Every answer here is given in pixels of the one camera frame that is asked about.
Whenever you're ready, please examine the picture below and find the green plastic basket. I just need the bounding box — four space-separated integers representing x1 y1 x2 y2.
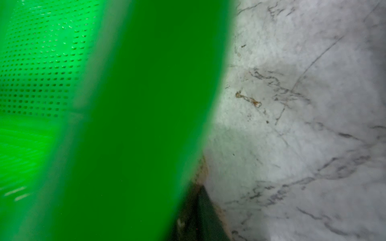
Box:
1 1 235 241

